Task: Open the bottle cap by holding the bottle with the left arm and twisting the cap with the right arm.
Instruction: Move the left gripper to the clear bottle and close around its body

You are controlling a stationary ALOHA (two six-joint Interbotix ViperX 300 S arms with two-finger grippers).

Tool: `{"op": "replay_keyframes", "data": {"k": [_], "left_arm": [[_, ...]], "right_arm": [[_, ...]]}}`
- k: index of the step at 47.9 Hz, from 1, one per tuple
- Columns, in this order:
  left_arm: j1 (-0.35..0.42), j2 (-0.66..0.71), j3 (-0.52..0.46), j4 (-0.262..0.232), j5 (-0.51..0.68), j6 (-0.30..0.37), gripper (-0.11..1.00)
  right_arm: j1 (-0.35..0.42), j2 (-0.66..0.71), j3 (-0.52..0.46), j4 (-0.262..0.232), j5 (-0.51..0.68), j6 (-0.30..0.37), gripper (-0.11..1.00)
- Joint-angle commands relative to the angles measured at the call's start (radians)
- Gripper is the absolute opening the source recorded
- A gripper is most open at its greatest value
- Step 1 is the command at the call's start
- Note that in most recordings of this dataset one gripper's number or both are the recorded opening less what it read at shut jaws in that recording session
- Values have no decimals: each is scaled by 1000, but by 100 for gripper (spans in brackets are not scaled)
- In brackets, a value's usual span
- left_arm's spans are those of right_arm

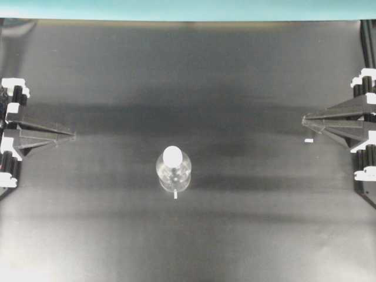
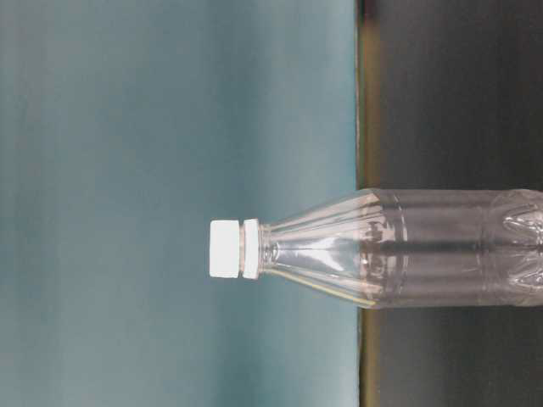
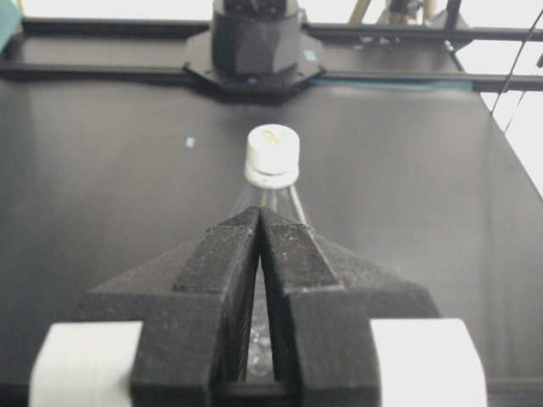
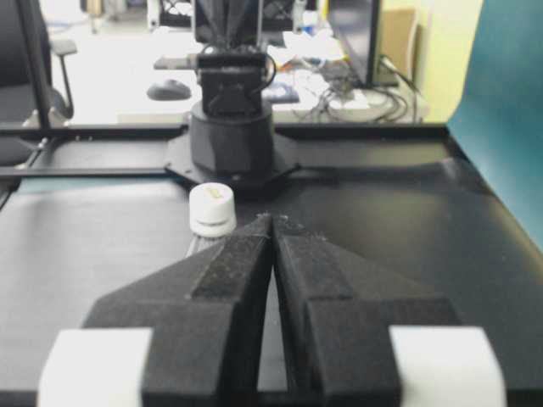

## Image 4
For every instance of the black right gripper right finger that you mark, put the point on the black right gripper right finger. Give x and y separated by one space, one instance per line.
362 335

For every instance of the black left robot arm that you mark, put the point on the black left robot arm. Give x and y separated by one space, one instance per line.
231 136

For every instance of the black office chair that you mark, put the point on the black office chair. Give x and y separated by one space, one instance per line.
36 98

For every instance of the clear plastic bottle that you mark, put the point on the clear plastic bottle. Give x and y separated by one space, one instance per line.
199 243

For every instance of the teal backdrop board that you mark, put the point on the teal backdrop board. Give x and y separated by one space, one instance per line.
498 122

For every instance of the black computer monitor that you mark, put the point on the black computer monitor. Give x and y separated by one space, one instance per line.
356 24

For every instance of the black computer mouse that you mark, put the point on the black computer mouse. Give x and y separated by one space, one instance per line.
169 90

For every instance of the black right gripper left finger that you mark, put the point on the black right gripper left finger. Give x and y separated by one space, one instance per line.
185 335

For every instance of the white bottle cap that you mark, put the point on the white bottle cap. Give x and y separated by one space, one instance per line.
212 210

